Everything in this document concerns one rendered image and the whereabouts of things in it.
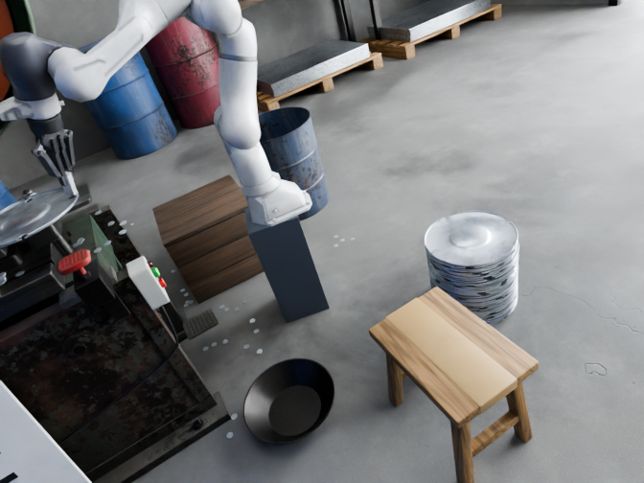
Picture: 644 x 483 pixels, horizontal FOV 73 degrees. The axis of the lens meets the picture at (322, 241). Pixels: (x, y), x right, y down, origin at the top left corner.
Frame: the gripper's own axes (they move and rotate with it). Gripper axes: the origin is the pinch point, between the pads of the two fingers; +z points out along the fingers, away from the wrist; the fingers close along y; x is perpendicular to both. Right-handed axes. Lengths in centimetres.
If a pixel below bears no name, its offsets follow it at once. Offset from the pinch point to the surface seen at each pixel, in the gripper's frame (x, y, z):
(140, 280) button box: -29.0, -16.9, 13.3
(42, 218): 0.9, -11.0, 4.3
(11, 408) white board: -7, -47, 36
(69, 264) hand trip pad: -21.6, -28.4, -1.0
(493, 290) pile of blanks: -126, 21, 26
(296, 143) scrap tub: -40, 97, 29
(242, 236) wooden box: -29, 51, 53
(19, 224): 5.4, -14.3, 5.3
